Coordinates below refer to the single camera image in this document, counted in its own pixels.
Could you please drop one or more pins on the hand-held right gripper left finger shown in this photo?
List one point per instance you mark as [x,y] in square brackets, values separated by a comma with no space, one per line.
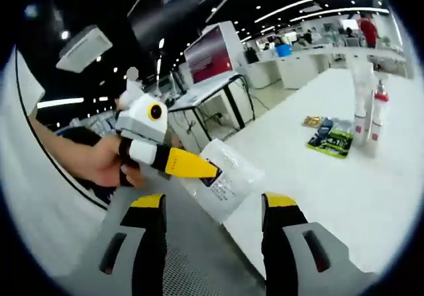
[152,243]

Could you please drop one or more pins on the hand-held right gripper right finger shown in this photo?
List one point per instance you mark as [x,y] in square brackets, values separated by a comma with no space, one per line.
[281,249]

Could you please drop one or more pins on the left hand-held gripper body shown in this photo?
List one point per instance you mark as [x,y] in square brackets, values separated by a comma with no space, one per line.
[142,124]

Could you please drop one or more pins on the green skincare mask packet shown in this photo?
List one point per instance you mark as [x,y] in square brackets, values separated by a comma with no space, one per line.
[331,143]

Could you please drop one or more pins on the gold skincare sachet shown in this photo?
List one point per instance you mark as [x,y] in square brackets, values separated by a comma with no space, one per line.
[312,121]

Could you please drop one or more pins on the red collar pump skincare bottle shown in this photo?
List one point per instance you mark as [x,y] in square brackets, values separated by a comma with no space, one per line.
[381,110]

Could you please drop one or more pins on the white skincare tube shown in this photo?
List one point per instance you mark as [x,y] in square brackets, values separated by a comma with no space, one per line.
[362,87]

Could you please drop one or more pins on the blue storage bin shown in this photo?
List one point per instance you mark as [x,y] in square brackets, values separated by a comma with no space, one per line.
[284,50]

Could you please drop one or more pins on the person's left hand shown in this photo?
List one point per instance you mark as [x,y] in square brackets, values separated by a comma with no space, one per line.
[99,163]

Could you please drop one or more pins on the grey mesh office chair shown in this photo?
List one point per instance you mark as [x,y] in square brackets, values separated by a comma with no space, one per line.
[198,229]

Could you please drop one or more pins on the white ceiling air conditioner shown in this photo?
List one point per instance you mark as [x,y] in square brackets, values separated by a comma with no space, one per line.
[84,47]

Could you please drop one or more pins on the white laptop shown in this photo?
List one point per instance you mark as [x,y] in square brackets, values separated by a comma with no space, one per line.
[208,54]

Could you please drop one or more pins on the person's white shirt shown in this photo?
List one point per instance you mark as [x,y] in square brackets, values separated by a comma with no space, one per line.
[33,193]

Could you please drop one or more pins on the white office counter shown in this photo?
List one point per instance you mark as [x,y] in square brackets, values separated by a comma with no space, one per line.
[298,67]

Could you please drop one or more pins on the black frame standing desk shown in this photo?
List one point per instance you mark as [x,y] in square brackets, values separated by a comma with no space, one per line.
[232,104]

